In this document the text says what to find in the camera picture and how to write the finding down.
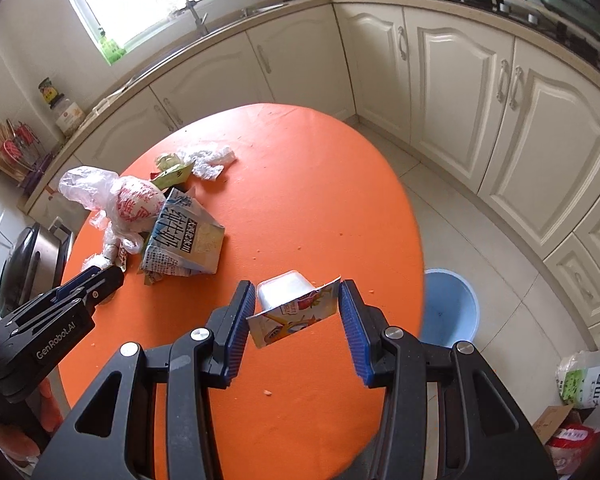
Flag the brown cardboard box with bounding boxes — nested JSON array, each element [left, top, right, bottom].
[[530, 402, 589, 446]]

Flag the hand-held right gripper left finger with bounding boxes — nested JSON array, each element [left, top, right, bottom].
[[30, 280, 257, 480]]

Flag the blue white milk carton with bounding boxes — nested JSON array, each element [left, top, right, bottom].
[[139, 187, 226, 282]]

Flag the green snack wrapper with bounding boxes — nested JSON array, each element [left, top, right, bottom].
[[150, 162, 194, 191]]

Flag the white green rice bag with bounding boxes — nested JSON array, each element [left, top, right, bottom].
[[555, 347, 600, 409]]

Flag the metal sink faucet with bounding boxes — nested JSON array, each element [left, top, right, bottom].
[[176, 0, 209, 37]]

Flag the light blue plastic bin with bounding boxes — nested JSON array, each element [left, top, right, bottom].
[[420, 268, 480, 350]]

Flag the green printed packet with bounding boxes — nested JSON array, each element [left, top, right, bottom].
[[99, 35, 126, 62]]

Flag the dark bottle yellow label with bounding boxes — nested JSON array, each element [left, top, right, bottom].
[[37, 77, 61, 106]]

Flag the white plastic bag red print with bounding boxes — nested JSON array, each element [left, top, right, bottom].
[[58, 165, 167, 273]]

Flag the steel kitchen sink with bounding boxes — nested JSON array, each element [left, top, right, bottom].
[[240, 2, 292, 16]]

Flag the row of cream cabinet doors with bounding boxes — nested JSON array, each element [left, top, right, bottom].
[[25, 2, 600, 356]]

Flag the white yogurt cup peeled lid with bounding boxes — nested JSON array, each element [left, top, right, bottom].
[[246, 270, 342, 351]]

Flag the wire dish rack red items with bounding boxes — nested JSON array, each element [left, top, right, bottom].
[[0, 119, 57, 187]]

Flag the black gas stove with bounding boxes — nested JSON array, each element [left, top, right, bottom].
[[414, 0, 600, 69]]

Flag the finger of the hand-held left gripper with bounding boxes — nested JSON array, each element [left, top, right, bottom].
[[0, 264, 127, 336], [54, 267, 106, 302]]

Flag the crumpled clear plastic film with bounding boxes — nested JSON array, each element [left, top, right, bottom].
[[176, 142, 237, 181]]

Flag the clear jar white label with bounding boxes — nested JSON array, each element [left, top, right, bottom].
[[54, 96, 86, 136]]

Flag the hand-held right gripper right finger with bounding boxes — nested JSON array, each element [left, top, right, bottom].
[[338, 279, 563, 480]]

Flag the round orange table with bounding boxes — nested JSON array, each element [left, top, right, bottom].
[[55, 102, 426, 480]]

